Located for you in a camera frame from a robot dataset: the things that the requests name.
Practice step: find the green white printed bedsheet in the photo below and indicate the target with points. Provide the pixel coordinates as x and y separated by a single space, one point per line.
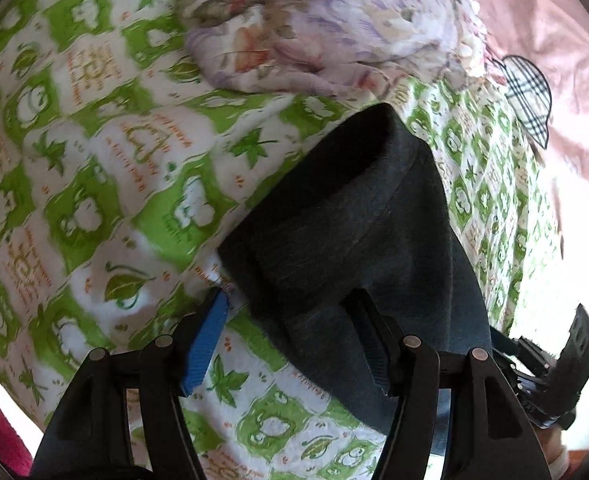
139 200

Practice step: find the floral purple quilt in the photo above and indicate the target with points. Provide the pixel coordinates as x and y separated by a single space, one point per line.
314 25

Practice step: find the dark grey pants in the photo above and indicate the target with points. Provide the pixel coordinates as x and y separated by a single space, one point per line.
354 260

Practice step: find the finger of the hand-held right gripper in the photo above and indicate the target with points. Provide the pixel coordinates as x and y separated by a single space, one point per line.
502 342

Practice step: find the pink blanket with plaid patch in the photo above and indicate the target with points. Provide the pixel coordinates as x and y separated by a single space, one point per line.
559 70

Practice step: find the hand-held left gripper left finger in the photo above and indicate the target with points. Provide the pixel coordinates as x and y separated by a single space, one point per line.
206 342

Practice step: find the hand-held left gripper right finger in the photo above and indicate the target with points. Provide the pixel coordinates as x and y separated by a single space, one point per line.
374 345

